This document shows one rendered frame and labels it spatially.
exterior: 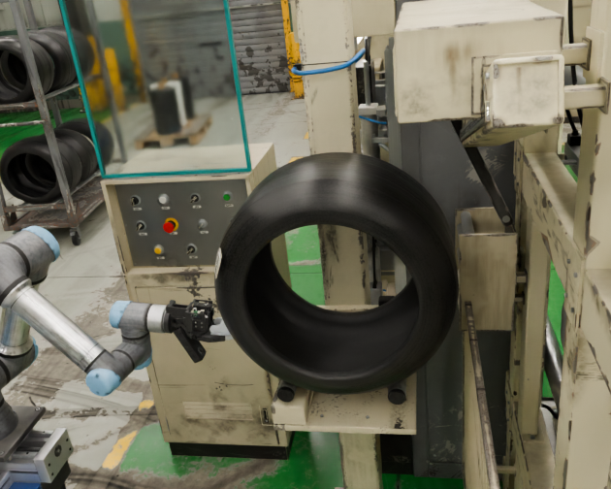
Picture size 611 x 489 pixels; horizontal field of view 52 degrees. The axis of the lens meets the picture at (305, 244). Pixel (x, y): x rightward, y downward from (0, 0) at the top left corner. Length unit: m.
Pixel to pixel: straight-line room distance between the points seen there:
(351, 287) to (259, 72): 9.23
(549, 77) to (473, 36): 0.14
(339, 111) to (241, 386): 1.30
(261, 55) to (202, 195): 8.71
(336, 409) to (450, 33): 1.06
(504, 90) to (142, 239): 1.72
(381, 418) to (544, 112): 0.99
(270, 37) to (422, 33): 9.85
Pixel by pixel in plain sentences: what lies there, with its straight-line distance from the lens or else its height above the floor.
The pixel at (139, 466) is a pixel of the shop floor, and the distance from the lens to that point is 2.94.
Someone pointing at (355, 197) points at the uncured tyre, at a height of 1.43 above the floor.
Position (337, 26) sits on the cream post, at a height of 1.74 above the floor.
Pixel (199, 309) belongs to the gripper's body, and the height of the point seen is 1.10.
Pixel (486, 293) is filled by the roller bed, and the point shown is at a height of 1.02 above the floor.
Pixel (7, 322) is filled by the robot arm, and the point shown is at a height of 1.04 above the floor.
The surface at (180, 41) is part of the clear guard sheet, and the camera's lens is 2.11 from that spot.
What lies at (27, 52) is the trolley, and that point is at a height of 1.53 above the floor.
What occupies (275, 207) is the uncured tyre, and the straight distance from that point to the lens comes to 1.35.
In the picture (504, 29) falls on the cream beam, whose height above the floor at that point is 1.77.
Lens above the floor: 1.88
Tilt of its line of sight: 24 degrees down
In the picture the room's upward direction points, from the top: 6 degrees counter-clockwise
